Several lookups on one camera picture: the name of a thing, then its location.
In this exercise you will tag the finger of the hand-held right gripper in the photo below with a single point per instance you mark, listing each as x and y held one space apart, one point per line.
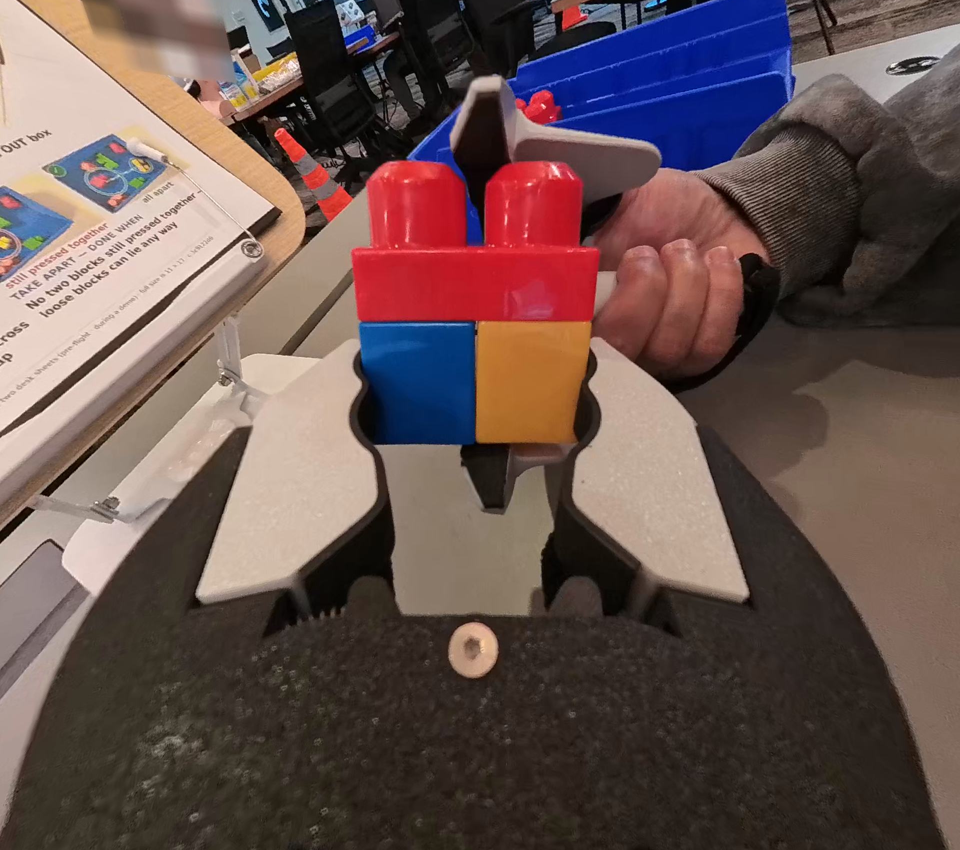
600 160
517 456

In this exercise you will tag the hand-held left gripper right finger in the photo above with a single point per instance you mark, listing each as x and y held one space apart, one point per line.
652 490

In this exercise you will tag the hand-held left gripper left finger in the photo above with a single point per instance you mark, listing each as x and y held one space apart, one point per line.
300 490

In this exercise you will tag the red two-stud block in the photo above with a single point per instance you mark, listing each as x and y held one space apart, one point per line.
541 108
472 280

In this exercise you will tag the orange one-stud block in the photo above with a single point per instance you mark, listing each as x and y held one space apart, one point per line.
532 378

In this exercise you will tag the blue plastic bin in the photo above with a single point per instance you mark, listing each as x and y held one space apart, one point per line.
675 78

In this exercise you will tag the blue one-stud block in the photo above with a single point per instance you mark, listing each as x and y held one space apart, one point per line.
416 378

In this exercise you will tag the grey desk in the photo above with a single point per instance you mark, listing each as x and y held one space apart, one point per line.
825 453

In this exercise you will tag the person's right hand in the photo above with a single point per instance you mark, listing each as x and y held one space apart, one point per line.
675 295

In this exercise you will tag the white tilting stand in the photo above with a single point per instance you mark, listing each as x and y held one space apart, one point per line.
277 378

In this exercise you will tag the printed instruction sheet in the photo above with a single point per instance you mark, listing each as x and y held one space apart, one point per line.
112 265

